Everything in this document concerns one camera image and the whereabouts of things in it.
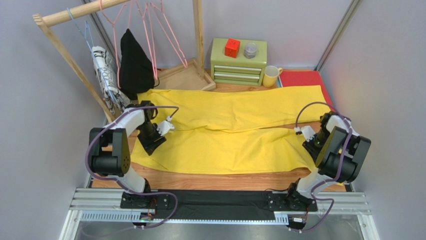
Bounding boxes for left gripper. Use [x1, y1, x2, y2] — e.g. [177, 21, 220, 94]
[137, 121, 167, 156]

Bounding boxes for yellow trousers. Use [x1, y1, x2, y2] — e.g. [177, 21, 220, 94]
[131, 85, 330, 175]

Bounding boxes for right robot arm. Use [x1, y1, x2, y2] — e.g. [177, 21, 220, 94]
[284, 111, 371, 211]

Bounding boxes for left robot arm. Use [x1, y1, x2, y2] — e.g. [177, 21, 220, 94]
[85, 101, 175, 195]

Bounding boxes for white patterned garment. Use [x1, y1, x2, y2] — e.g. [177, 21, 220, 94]
[91, 46, 131, 115]

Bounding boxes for black garment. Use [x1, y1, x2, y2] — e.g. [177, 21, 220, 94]
[119, 29, 157, 101]

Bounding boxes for red folder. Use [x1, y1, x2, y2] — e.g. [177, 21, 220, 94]
[276, 69, 334, 106]

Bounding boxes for black base cloth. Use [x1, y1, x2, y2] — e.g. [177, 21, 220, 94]
[119, 189, 319, 221]

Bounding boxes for yellow mug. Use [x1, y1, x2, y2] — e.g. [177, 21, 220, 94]
[262, 65, 283, 88]

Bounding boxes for green mini drawer chest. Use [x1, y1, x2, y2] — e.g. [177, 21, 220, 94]
[210, 38, 268, 87]

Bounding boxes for red cube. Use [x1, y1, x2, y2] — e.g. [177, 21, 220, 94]
[224, 38, 241, 58]

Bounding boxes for wooden clothes rack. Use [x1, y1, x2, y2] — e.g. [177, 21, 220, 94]
[32, 0, 216, 122]

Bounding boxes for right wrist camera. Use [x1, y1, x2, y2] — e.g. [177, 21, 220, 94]
[294, 125, 316, 142]

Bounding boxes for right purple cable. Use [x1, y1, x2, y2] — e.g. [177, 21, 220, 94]
[294, 101, 353, 233]

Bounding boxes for purple cable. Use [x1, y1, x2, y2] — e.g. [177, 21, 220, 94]
[84, 105, 180, 230]
[294, 101, 353, 233]

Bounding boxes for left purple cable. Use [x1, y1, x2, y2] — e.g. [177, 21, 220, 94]
[84, 105, 180, 230]

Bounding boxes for aluminium base frame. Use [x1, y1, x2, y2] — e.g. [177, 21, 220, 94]
[60, 188, 379, 240]

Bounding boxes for blue wire hanger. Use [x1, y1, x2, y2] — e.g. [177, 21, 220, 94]
[66, 8, 118, 104]

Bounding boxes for pink wire hanger right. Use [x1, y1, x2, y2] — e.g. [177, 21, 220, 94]
[149, 0, 189, 68]

